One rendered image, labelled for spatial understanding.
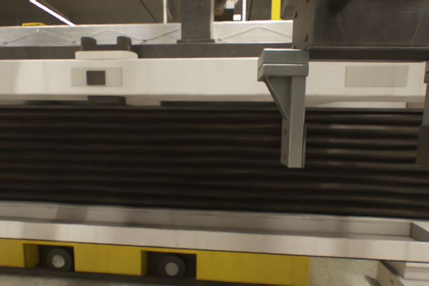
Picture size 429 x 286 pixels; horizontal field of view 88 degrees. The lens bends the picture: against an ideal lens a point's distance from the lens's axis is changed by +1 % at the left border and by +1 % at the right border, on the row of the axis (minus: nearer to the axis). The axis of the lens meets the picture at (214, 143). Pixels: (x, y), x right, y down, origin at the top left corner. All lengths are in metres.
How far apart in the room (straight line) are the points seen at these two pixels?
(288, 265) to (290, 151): 0.89
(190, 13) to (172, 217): 0.60
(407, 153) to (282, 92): 0.72
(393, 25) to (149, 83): 0.35
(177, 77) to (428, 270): 0.80
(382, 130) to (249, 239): 0.52
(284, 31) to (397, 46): 0.47
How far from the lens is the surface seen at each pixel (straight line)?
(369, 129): 0.82
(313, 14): 0.22
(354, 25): 0.23
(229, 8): 0.95
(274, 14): 1.80
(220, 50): 0.47
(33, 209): 1.04
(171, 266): 1.16
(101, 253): 1.18
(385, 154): 0.86
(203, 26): 0.50
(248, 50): 0.47
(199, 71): 0.42
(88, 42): 0.52
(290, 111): 0.21
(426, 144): 0.29
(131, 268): 1.15
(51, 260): 1.41
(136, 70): 0.46
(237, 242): 0.66
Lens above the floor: 0.72
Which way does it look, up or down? 5 degrees down
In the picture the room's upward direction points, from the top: 1 degrees clockwise
